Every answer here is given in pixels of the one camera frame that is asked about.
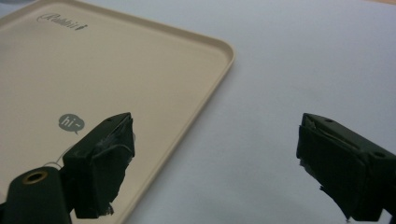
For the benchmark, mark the beige plastic tray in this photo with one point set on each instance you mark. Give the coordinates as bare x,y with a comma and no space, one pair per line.
118,77

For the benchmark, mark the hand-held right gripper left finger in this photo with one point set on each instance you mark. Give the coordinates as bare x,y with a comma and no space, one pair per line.
96,168

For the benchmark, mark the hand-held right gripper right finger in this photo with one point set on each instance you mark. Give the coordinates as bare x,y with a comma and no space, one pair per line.
339,174

